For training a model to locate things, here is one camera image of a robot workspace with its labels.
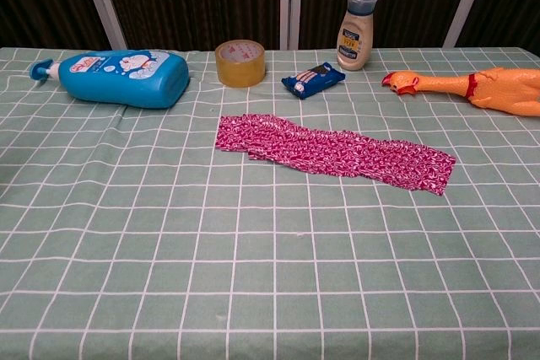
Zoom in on white frame post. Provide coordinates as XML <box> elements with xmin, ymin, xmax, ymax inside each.
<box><xmin>75</xmin><ymin>0</ymin><xmax>128</xmax><ymax>51</ymax></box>
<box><xmin>442</xmin><ymin>0</ymin><xmax>494</xmax><ymax>48</ymax></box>
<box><xmin>279</xmin><ymin>0</ymin><xmax>304</xmax><ymax>51</ymax></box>

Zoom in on clear packing tape roll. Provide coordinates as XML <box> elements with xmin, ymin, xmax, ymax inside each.
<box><xmin>214</xmin><ymin>38</ymin><xmax>267</xmax><ymax>89</ymax></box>

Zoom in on blue snack packet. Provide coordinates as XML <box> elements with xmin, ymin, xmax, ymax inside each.
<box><xmin>281</xmin><ymin>62</ymin><xmax>346</xmax><ymax>100</ymax></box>

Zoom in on orange rubber chicken toy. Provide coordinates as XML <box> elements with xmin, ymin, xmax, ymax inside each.
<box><xmin>381</xmin><ymin>66</ymin><xmax>540</xmax><ymax>118</ymax></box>

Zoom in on long pink patterned cloth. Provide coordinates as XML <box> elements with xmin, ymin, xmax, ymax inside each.
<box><xmin>214</xmin><ymin>113</ymin><xmax>458</xmax><ymax>198</ymax></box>

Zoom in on blue pump lotion bottle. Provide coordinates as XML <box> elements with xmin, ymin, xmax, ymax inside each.
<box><xmin>29</xmin><ymin>49</ymin><xmax>191</xmax><ymax>110</ymax></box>

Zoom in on beige sauce bottle clear cap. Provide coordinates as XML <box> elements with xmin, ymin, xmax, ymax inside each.
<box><xmin>336</xmin><ymin>0</ymin><xmax>381</xmax><ymax>72</ymax></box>

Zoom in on green checked tablecloth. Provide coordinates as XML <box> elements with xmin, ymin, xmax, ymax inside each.
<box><xmin>0</xmin><ymin>46</ymin><xmax>540</xmax><ymax>360</ymax></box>

